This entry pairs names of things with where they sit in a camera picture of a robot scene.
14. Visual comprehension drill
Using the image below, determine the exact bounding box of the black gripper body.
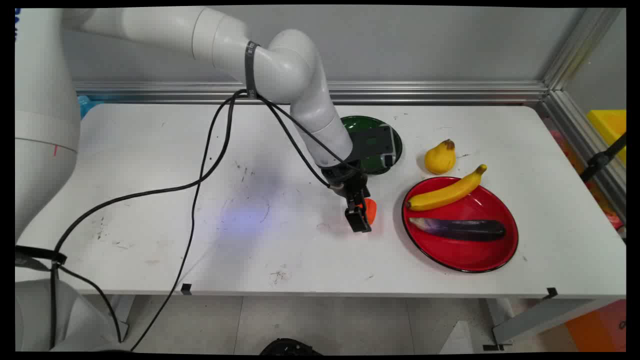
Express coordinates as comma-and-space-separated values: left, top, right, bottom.
320, 161, 371, 202

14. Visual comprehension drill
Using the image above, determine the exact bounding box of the purple toy eggplant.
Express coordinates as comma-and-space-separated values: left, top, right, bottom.
408, 216, 507, 243

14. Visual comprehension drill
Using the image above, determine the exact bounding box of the small orange toy vegetable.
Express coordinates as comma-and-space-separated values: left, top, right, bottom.
355, 198, 378, 225

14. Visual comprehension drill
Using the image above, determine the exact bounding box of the dark green plate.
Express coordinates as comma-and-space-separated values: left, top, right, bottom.
340, 115, 404, 176

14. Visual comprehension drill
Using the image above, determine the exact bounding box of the yellow toy banana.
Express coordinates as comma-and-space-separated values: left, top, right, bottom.
405, 164, 488, 212

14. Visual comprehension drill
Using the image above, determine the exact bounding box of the yellow toy pear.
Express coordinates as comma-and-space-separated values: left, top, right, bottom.
424, 139, 457, 175

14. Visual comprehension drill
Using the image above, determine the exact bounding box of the red plate with black rim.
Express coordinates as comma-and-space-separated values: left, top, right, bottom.
401, 176, 520, 274

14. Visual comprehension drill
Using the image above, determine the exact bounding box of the black round object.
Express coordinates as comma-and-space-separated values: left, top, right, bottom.
259, 338, 324, 357

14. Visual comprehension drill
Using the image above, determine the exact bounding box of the red pink packaging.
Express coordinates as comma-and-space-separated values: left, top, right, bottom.
549, 129, 625, 232

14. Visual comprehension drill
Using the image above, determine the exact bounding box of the yellow plastic bin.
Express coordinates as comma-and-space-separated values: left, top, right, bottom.
586, 109, 627, 166

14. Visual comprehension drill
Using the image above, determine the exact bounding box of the orange box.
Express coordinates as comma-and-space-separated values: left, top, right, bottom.
565, 299, 627, 353

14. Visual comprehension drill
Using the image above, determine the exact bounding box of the blue bubble tray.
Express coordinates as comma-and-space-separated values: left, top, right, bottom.
77, 95, 104, 120

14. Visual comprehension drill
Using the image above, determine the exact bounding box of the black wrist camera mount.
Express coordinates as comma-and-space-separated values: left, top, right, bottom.
349, 125, 399, 169

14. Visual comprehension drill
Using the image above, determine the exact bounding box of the long aluminium frame rail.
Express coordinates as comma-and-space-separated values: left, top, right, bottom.
72, 80, 549, 105

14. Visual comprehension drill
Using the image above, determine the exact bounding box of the black strap on arm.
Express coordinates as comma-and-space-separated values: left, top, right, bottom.
244, 41, 261, 100

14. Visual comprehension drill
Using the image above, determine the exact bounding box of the thick black cable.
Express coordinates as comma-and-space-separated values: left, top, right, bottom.
50, 89, 362, 351

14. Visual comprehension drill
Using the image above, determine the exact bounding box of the thin black cable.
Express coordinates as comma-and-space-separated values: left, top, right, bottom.
130, 92, 333, 352

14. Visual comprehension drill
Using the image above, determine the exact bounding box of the grey table leg frame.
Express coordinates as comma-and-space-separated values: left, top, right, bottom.
481, 297, 603, 352

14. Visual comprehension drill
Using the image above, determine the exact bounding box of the short aluminium frame rail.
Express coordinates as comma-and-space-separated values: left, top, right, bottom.
536, 90, 627, 223

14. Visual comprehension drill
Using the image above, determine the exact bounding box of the aluminium frame post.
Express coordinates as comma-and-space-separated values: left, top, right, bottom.
542, 7, 624, 92

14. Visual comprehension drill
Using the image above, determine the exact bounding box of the black strap on base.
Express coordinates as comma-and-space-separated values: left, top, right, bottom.
15, 245, 68, 267

